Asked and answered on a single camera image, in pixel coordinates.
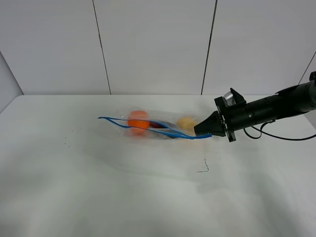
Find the dark purple eggplant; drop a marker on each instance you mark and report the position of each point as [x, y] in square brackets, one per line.
[165, 127]

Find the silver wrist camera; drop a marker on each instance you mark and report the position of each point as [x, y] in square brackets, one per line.
[229, 99]

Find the yellow fruit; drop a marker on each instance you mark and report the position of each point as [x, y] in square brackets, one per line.
[187, 123]

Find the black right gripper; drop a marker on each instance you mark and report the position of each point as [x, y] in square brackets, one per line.
[212, 126]

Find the clear zip bag blue seal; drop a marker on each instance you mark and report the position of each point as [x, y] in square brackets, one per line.
[114, 126]

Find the orange fruit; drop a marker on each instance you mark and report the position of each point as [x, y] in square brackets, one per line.
[138, 121]

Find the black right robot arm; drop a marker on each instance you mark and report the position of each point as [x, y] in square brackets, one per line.
[289, 102]

